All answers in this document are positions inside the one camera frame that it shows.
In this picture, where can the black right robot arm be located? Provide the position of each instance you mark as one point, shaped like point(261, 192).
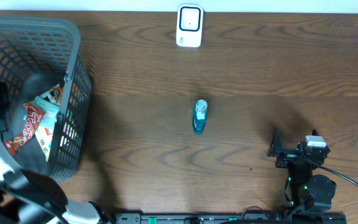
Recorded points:
point(310, 195)

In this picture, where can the white teal wipes pack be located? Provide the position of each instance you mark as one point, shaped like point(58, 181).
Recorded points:
point(50, 110)

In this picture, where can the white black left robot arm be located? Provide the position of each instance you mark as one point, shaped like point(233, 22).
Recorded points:
point(29, 197)

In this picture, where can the yellow snack bag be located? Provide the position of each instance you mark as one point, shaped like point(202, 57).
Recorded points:
point(44, 134)

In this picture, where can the grey plastic basket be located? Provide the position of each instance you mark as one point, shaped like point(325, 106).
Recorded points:
point(39, 57)

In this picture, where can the white barcode scanner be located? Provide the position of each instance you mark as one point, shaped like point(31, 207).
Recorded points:
point(189, 26)

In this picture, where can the teal mouthwash bottle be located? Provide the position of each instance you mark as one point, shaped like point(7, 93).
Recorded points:
point(200, 114)

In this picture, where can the red chocolate bar wrapper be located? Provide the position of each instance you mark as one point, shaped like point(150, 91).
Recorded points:
point(34, 116)

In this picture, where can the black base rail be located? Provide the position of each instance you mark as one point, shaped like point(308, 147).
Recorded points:
point(259, 217)

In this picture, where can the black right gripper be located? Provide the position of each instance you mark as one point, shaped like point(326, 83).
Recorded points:
point(276, 148)

